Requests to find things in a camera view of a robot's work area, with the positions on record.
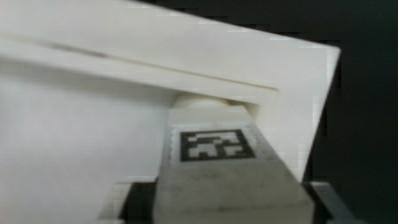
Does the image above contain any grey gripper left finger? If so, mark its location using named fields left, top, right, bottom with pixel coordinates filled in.
left=95, top=176, right=156, bottom=224

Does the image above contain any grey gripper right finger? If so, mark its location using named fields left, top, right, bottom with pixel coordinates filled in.
left=301, top=181, right=367, bottom=224

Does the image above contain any white table leg with tag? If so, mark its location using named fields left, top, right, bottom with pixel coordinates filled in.
left=152, top=94, right=314, bottom=224

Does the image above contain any white square table top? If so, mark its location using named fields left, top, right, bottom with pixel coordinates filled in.
left=0, top=35, right=278, bottom=224

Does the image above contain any white U-shaped obstacle fence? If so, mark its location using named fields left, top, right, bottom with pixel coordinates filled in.
left=0, top=0, right=340, bottom=177

